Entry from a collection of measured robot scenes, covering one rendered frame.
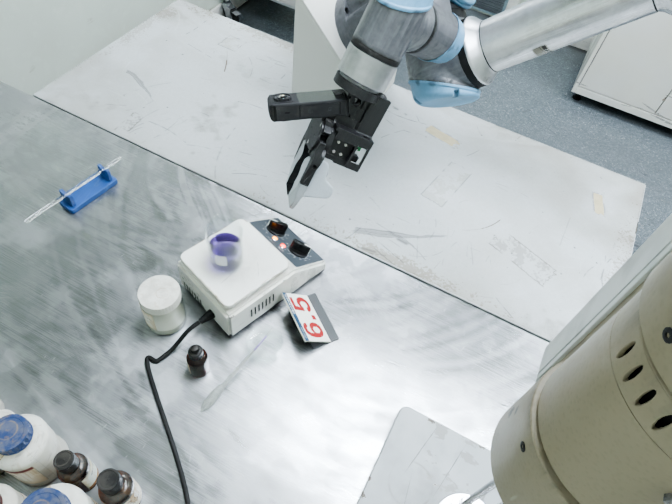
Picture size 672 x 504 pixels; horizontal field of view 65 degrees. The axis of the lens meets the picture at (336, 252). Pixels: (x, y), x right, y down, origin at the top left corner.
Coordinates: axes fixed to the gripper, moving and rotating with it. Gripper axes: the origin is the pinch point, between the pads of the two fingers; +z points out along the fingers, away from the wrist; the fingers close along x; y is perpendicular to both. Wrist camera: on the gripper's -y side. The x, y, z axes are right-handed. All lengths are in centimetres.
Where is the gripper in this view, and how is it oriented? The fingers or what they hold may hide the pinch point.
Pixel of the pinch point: (288, 192)
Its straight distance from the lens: 84.1
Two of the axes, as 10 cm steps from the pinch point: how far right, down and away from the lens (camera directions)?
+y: 8.8, 2.9, 3.8
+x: -1.6, -5.7, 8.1
